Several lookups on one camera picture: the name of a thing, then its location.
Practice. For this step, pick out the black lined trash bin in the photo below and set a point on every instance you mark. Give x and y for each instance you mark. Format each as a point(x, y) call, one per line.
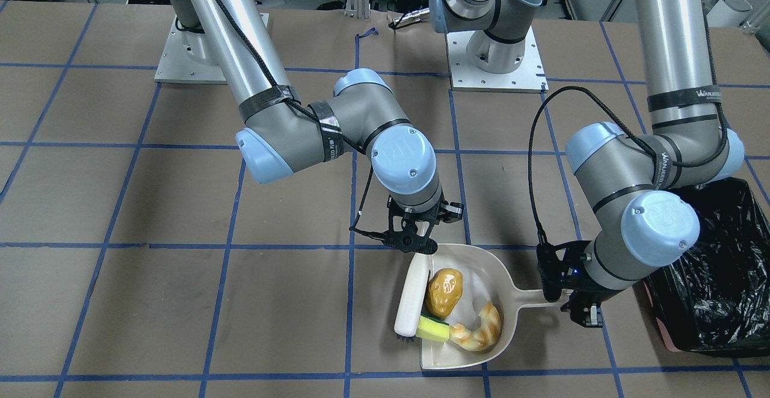
point(715, 299)

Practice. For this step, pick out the yellow potato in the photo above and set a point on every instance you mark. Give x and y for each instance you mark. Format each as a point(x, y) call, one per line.
point(444, 291)

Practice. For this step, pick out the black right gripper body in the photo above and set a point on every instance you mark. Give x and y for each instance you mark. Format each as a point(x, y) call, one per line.
point(452, 210)

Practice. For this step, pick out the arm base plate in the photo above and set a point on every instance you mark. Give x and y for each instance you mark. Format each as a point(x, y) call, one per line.
point(191, 59)
point(477, 63)

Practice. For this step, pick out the beige dustpan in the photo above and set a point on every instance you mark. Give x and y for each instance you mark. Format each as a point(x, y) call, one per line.
point(485, 279)

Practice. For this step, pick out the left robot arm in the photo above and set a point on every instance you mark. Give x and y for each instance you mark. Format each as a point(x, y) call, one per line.
point(628, 179)

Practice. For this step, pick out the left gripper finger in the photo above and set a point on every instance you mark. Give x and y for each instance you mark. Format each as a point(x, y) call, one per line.
point(592, 317)
point(551, 279)

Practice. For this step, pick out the beige hand brush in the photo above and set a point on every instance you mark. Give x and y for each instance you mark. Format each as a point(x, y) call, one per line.
point(412, 297)

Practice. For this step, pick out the yellow green sponge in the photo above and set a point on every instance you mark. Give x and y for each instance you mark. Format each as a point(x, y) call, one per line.
point(431, 329)

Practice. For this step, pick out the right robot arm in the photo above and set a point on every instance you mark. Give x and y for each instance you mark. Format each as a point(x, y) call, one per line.
point(282, 137)

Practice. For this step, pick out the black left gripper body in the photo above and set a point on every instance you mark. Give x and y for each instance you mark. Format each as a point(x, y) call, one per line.
point(588, 297)

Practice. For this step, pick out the croissant bread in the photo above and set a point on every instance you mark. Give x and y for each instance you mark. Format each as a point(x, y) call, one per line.
point(481, 338)

